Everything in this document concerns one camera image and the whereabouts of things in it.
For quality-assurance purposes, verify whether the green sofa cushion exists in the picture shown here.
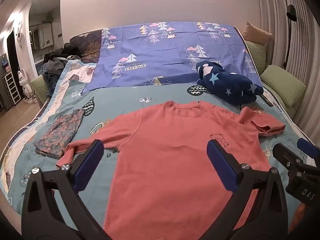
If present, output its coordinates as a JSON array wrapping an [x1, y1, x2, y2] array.
[[30, 75, 50, 108]]

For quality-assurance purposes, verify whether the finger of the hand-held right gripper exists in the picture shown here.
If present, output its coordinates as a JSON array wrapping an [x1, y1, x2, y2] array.
[[297, 138, 320, 158], [272, 143, 304, 170]]

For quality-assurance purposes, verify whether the small green pillow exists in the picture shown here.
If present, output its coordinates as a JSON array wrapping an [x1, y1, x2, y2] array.
[[246, 41, 268, 67]]

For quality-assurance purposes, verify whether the white cat figure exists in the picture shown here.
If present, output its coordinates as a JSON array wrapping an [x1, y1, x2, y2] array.
[[17, 68, 34, 104]]

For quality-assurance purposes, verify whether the black phone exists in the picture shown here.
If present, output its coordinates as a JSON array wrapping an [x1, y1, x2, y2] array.
[[260, 94, 274, 107]]

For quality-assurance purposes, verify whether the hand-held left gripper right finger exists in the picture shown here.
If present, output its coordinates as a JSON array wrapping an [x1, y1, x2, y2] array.
[[207, 139, 298, 240]]

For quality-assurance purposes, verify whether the pink t-shirt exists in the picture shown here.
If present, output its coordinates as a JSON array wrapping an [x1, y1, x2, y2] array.
[[55, 100, 286, 235]]

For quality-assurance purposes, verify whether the black floor lamp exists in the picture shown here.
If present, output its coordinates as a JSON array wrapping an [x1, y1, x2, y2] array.
[[282, 4, 298, 69]]

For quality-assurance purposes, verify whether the floral patterned folded cloth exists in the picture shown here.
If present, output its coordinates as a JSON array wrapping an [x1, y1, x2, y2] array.
[[34, 109, 85, 159]]

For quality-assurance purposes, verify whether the blue tree-print bed sheet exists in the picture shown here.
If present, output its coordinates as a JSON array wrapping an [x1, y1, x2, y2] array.
[[81, 21, 260, 95]]

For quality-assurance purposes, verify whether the tan pillow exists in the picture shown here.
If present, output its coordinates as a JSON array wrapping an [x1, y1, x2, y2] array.
[[242, 21, 273, 47]]

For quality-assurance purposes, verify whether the large green pillow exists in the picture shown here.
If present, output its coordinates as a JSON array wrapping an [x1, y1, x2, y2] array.
[[260, 65, 307, 108]]

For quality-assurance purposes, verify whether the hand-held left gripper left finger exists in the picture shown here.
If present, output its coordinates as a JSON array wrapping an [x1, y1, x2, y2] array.
[[21, 139, 113, 240]]

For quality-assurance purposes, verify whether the navy star-print fleece garment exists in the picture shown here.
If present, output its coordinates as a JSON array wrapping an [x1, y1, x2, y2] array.
[[195, 60, 264, 103]]

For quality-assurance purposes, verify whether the white wall clock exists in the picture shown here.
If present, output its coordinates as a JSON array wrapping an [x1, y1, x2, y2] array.
[[14, 21, 23, 45]]

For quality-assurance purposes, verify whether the white wall cabinet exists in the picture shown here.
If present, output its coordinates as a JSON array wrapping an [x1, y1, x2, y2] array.
[[32, 22, 54, 49]]

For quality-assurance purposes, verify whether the pile of dark clothes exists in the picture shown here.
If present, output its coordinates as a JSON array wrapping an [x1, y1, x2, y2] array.
[[42, 42, 83, 98]]

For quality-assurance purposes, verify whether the dark door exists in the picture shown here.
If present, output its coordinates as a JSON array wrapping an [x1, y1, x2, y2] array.
[[6, 29, 22, 80]]

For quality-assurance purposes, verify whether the white shelf rack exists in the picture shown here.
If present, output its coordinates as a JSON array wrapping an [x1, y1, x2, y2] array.
[[2, 74, 22, 105]]

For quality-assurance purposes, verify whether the teal printed blanket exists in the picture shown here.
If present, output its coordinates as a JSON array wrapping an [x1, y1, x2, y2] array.
[[0, 61, 320, 240]]

